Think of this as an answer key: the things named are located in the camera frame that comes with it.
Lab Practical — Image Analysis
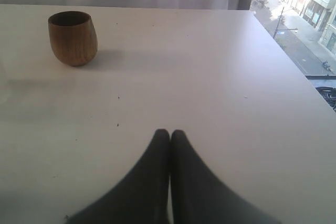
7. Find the brown wooden cup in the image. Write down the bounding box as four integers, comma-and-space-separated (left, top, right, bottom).
48, 10, 98, 67

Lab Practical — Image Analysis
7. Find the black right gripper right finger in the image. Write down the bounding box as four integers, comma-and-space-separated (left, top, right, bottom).
170, 130, 280, 223

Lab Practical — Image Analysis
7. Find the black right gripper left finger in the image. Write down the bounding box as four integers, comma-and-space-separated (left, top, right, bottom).
67, 129, 170, 223

